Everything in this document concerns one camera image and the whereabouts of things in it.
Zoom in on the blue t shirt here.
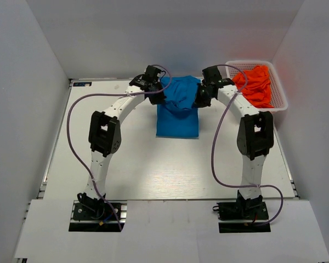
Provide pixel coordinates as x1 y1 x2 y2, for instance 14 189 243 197
156 76 200 139

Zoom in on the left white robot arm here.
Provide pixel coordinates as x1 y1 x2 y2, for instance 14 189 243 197
78 65 166 219

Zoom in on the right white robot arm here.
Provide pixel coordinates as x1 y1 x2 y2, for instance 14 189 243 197
193 64 274 219

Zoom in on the orange t shirt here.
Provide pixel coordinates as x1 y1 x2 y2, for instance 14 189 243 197
241 65 273 108

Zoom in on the white plastic basket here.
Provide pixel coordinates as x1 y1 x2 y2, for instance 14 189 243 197
226 60 288 112

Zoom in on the blue table label sticker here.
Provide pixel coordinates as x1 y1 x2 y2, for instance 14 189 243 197
73 82 92 87

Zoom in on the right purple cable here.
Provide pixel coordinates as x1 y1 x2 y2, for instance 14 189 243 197
210 64 285 227

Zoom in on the purple cable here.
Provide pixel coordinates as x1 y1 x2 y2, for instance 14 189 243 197
210 64 285 227
66 64 172 231

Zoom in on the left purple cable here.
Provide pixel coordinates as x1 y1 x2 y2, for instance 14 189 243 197
66 64 172 231

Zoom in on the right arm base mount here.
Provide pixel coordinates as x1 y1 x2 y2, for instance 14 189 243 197
212 202 271 233

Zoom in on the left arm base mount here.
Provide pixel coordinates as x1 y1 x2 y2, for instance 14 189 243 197
69 193 127 232

